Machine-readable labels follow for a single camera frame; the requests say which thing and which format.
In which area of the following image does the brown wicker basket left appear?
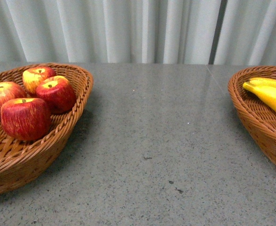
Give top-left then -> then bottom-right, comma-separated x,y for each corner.
0,63 -> 94,194

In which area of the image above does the yellow banana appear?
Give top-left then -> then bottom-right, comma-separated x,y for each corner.
243,81 -> 276,112
248,77 -> 276,88

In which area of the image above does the brown wicker basket right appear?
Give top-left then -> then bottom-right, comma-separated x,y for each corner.
228,66 -> 276,165

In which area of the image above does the white pleated curtain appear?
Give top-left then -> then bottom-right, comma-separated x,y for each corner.
0,0 -> 276,65

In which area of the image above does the brown wicker basket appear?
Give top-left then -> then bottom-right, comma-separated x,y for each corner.
228,66 -> 276,165
0,63 -> 94,194

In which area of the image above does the red yellow apple large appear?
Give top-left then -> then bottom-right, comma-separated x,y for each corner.
0,98 -> 51,141

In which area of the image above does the red apple front left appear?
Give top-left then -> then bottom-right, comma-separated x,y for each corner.
0,81 -> 27,117

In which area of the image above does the red yellow apple back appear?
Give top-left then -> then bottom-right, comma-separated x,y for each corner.
22,66 -> 56,95

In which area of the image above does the dark red apple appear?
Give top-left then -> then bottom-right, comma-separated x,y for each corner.
36,75 -> 77,114

